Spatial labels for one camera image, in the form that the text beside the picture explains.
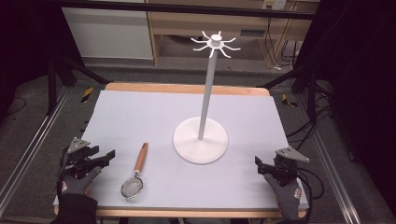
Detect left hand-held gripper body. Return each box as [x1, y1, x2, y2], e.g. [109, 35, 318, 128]
[63, 137, 101, 180]

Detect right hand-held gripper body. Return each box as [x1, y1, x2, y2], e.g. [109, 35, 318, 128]
[272, 146, 311, 188]

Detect person's left hand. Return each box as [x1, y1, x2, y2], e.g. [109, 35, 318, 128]
[56, 165, 103, 198]

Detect yellow black floor tape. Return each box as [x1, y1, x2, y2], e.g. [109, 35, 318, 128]
[80, 86, 94, 104]
[281, 93, 299, 109]

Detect white table mat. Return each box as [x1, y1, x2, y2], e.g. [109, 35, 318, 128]
[51, 90, 310, 210]

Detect white hook stand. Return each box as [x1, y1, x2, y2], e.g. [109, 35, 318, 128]
[172, 30, 242, 165]

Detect black curtain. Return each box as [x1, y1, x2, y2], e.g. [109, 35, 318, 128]
[0, 0, 86, 119]
[293, 0, 396, 217]

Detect white cabinet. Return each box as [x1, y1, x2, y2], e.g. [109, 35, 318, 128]
[61, 7, 154, 61]

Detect wooden desk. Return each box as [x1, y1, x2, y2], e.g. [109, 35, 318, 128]
[145, 0, 321, 69]

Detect white power strip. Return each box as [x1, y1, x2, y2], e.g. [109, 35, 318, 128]
[262, 0, 288, 10]

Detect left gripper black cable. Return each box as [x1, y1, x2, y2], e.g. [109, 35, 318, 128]
[56, 146, 70, 200]

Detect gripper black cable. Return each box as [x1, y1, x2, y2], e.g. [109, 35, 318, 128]
[56, 146, 70, 200]
[295, 167, 325, 224]

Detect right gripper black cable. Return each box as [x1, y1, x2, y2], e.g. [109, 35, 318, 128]
[295, 167, 325, 224]

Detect wooden handled mesh strainer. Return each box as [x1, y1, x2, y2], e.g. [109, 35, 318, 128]
[120, 142, 149, 202]

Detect black floor cables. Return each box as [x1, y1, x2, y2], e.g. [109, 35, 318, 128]
[285, 105, 333, 151]

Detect metal floor rail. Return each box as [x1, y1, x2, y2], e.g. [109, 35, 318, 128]
[0, 86, 72, 217]
[296, 92, 363, 224]

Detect black frame leg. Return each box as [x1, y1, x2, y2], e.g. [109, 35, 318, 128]
[46, 55, 111, 117]
[256, 65, 332, 123]

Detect black cables under desk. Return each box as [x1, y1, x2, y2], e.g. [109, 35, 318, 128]
[264, 17, 301, 69]

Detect black frame crossbar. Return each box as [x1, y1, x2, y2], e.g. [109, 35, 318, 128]
[58, 0, 316, 21]

